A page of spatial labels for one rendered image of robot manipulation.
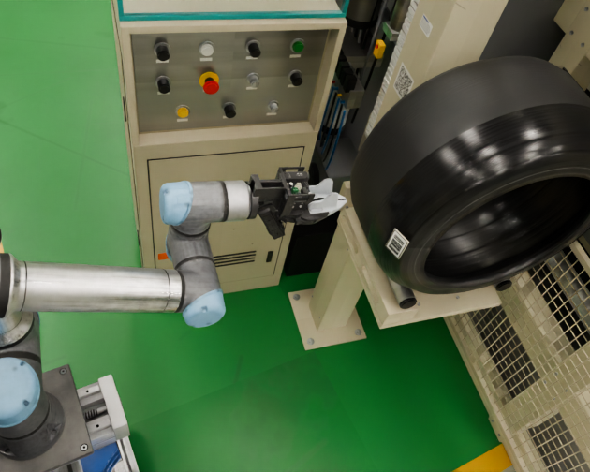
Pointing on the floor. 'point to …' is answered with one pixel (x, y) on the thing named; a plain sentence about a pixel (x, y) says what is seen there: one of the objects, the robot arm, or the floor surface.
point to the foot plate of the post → (312, 339)
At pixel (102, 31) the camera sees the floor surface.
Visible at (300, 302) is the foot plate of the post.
